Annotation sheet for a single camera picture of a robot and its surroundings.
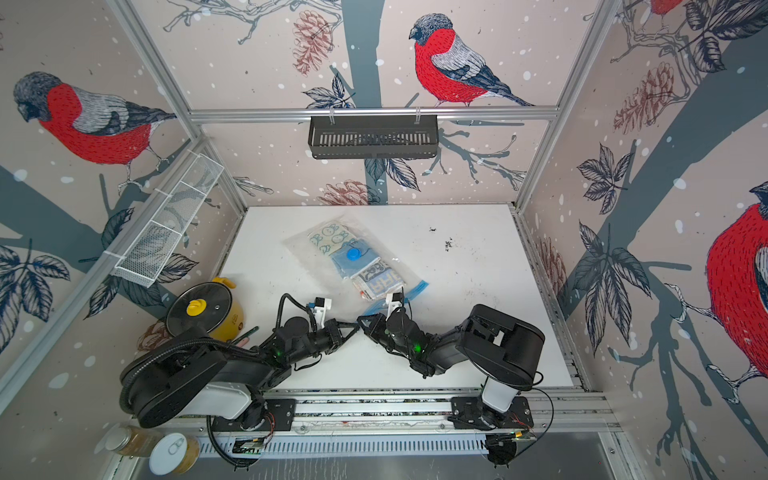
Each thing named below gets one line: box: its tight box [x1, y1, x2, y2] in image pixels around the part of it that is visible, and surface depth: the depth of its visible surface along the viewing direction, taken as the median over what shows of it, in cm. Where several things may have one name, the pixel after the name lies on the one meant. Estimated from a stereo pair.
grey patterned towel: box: [351, 260, 404, 300], surface depth 97 cm
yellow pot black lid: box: [165, 277, 245, 342], surface depth 83 cm
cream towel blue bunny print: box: [307, 221, 356, 256], surface depth 111 cm
